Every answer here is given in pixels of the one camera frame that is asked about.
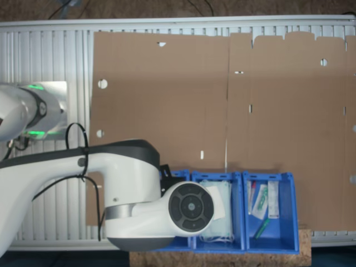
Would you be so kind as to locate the blue bin for cotton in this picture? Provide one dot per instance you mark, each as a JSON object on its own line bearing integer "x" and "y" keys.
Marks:
{"x": 183, "y": 176}

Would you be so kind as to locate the blue bin with masks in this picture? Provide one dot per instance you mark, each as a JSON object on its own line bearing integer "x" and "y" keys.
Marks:
{"x": 236, "y": 211}

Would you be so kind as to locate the stack of white masks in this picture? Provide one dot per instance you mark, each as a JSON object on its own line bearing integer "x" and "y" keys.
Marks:
{"x": 226, "y": 229}

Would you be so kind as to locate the red-tipped tube packet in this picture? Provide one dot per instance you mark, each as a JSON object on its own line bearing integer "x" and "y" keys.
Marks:
{"x": 251, "y": 194}

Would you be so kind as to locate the green printed flat packet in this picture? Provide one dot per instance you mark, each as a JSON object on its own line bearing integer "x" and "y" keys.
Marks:
{"x": 261, "y": 200}

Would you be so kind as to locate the green pen-shaped item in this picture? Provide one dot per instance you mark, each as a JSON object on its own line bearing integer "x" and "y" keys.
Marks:
{"x": 262, "y": 228}

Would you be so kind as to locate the long white printed packet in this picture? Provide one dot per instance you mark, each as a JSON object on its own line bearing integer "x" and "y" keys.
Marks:
{"x": 273, "y": 200}

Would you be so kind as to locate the chipboard block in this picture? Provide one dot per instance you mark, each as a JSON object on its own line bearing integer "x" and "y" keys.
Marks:
{"x": 222, "y": 260}

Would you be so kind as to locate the blue bin with assorted packets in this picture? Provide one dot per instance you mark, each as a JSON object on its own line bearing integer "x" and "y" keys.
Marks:
{"x": 286, "y": 211}

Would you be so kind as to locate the brown cardboard sheet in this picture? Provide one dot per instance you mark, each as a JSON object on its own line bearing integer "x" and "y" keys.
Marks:
{"x": 167, "y": 111}
{"x": 292, "y": 125}

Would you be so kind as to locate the grey metal floor object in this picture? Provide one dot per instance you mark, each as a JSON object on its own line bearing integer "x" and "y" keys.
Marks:
{"x": 69, "y": 5}

